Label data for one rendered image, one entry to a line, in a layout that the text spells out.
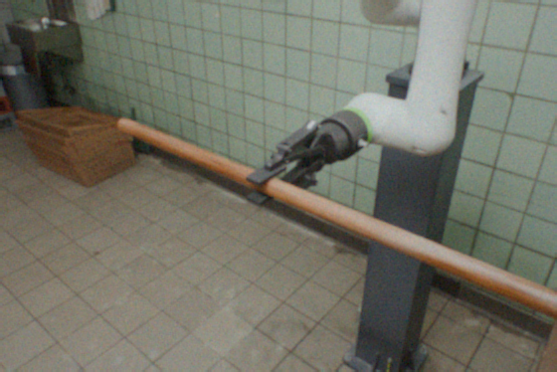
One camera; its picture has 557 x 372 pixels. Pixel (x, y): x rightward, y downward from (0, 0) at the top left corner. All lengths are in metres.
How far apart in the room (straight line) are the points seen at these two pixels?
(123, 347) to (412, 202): 1.36
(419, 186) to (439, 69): 0.56
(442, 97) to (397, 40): 1.10
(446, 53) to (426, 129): 0.14
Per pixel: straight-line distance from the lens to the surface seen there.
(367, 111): 0.93
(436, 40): 0.89
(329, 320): 2.13
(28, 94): 4.51
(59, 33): 3.85
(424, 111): 0.90
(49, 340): 2.28
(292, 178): 0.79
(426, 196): 1.39
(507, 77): 1.85
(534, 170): 1.94
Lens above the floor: 1.58
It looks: 30 degrees down
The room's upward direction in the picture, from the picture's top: straight up
